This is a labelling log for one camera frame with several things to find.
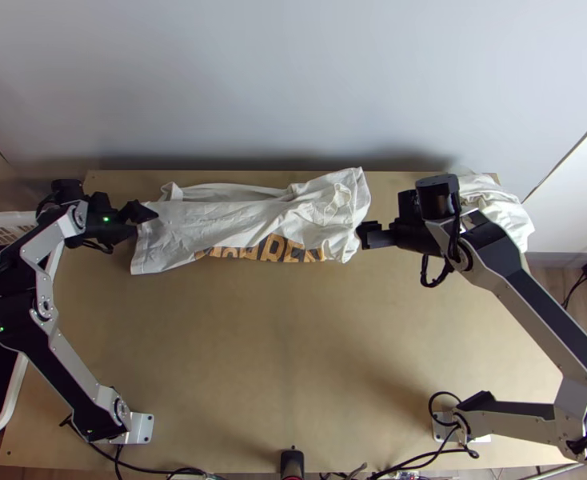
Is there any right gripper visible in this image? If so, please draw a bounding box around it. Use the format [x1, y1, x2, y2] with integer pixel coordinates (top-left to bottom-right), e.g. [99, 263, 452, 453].
[361, 221, 445, 257]

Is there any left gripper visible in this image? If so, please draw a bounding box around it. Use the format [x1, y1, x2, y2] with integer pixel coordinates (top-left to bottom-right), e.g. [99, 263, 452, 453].
[89, 199, 159, 249]

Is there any white t-shirt with orange print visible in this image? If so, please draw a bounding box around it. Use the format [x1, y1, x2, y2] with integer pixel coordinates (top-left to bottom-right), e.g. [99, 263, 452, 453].
[129, 166, 373, 277]

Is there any white garment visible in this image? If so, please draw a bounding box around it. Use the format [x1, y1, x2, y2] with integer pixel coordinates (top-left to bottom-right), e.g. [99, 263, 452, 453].
[453, 167, 537, 256]

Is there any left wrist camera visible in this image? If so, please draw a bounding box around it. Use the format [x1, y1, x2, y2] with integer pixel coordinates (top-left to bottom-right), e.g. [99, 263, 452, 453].
[89, 191, 116, 216]

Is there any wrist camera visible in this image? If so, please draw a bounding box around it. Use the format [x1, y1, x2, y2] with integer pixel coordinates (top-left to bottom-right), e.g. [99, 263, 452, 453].
[89, 191, 116, 216]
[397, 189, 422, 226]

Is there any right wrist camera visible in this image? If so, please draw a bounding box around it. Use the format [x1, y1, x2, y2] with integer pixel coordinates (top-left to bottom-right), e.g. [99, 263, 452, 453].
[397, 189, 422, 226]

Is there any black cable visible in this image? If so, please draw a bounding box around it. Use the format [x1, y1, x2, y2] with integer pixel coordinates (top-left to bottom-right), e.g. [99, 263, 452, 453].
[419, 252, 456, 289]
[92, 441, 210, 477]
[78, 238, 116, 257]
[427, 390, 481, 459]

